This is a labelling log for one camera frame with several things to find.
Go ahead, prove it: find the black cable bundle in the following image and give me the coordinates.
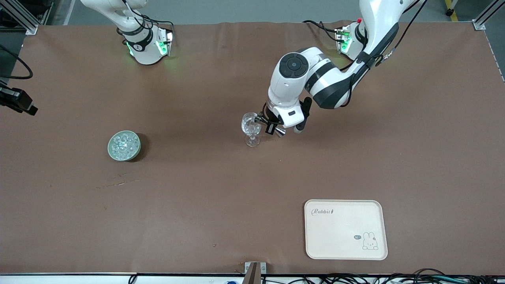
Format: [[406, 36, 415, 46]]
[[316, 268, 505, 284]]

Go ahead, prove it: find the clear wine glass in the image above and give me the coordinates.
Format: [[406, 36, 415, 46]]
[[241, 112, 262, 148]]

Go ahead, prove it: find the black right base cable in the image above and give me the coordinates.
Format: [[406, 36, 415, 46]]
[[140, 15, 175, 33]]

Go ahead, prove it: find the brown table cover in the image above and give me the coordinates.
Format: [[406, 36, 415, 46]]
[[0, 21, 505, 276]]

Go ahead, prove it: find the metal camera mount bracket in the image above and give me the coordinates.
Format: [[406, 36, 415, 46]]
[[245, 262, 267, 284]]

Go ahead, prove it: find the aluminium frame post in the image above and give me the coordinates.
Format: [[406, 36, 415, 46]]
[[0, 0, 39, 35], [472, 0, 505, 31]]

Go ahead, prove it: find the steel double jigger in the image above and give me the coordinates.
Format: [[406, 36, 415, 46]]
[[256, 114, 287, 138]]

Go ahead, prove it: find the clear ice cube heap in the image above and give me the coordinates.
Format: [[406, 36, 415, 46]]
[[112, 133, 138, 158]]

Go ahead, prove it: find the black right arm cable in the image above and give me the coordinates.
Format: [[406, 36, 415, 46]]
[[0, 45, 34, 80]]

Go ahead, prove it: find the green ceramic bowl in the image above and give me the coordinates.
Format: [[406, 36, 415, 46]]
[[107, 130, 142, 162]]

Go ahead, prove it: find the black base cable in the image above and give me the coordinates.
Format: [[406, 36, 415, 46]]
[[140, 15, 175, 33], [302, 20, 340, 42]]

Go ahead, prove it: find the cream rabbit print tray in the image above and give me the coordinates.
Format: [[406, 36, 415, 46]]
[[304, 199, 389, 261]]

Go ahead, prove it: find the black left base cable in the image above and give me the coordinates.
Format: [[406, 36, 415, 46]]
[[302, 20, 340, 42]]

